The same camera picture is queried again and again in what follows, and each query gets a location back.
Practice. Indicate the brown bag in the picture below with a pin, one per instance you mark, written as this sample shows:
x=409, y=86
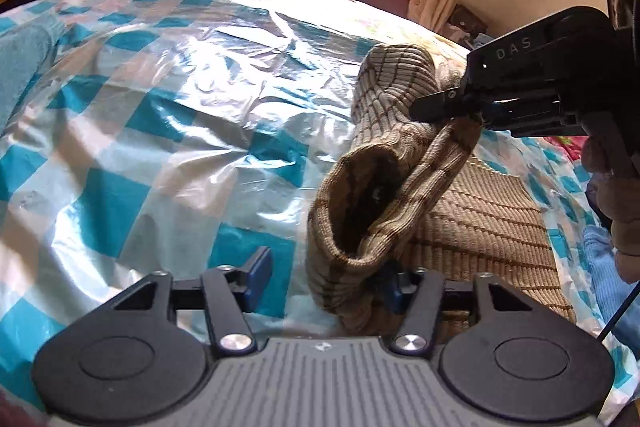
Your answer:
x=469, y=19

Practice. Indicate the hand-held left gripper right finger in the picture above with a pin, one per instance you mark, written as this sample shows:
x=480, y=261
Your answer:
x=396, y=293

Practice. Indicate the brown striped ribbed sweater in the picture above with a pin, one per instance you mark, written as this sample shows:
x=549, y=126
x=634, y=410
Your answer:
x=465, y=217

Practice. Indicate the light blue cloth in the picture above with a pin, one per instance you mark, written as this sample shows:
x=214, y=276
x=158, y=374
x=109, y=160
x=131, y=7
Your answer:
x=602, y=277

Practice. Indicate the teal towel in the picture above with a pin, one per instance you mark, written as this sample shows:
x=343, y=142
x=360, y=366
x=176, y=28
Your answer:
x=25, y=57

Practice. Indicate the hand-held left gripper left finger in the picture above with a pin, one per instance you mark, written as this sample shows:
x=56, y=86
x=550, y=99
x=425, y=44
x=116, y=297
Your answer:
x=261, y=269

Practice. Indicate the person's right hand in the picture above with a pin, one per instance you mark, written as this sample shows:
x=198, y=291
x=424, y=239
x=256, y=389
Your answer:
x=625, y=187

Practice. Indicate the blue checkered plastic sheet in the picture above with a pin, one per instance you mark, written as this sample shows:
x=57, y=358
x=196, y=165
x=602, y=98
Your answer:
x=150, y=132

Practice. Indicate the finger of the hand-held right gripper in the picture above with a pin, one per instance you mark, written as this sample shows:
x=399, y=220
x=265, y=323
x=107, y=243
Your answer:
x=495, y=111
x=440, y=104

